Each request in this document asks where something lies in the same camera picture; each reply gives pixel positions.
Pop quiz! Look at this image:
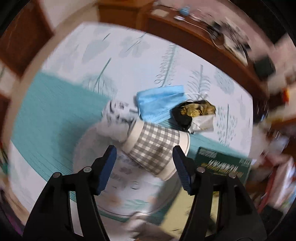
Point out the white printed plastic bag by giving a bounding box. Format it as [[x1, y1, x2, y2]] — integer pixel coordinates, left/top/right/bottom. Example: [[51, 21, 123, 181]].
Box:
[[96, 99, 138, 143]]

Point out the wooden tv cabinet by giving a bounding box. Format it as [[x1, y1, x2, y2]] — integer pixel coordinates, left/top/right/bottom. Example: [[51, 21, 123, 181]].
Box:
[[98, 1, 268, 99]]

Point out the dark green toaster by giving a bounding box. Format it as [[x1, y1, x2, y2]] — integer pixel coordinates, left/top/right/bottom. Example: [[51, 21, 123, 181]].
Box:
[[253, 55, 276, 81]]

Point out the dark green flat box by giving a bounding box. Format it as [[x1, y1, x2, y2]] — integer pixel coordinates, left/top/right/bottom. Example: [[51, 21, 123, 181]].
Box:
[[195, 147, 251, 185]]

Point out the grey checked paper cup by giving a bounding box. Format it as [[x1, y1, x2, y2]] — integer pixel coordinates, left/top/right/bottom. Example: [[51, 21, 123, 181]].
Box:
[[121, 119, 190, 181]]

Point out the black gold foil wrapper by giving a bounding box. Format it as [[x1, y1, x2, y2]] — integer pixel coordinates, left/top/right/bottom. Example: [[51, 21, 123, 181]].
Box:
[[171, 100, 216, 133]]

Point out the leaf-print tablecloth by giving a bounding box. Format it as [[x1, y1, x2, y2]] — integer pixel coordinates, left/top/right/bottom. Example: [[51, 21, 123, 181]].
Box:
[[9, 23, 253, 211]]

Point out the blue face mask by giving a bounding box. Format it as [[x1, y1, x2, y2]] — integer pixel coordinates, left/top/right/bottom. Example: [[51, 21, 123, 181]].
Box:
[[136, 85, 187, 123]]

